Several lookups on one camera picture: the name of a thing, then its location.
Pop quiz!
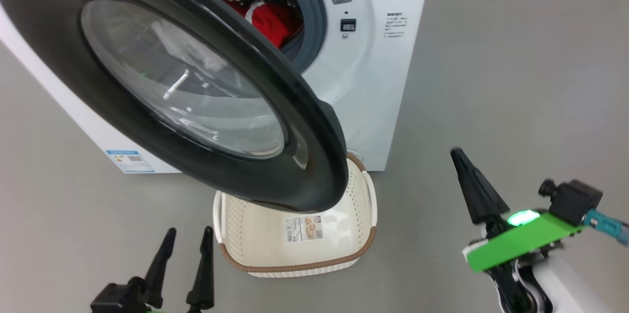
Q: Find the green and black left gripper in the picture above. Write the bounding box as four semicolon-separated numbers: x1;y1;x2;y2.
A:
90;226;215;313

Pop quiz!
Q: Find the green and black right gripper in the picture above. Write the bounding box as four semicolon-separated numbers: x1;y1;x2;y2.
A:
450;148;586;313

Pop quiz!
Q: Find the teal plug camera cable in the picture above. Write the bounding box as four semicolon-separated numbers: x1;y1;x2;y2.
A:
583;208;629;246

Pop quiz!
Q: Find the blue and white energy label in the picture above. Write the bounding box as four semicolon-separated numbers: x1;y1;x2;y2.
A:
105;149;155;174

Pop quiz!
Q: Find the white front-load washing machine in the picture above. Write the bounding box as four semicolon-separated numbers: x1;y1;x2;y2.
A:
0;0;435;174

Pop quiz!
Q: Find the cream basket with brown rim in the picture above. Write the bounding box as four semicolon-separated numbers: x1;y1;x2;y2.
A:
213;153;378;278

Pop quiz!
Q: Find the dark grey round washer door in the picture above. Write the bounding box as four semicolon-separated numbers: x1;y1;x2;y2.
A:
0;0;348;213

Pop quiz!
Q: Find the paper basket label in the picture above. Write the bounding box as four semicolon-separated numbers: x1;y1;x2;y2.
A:
284;214;324;244

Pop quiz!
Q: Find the red and white garment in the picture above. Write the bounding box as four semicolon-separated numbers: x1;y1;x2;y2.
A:
216;0;303;49

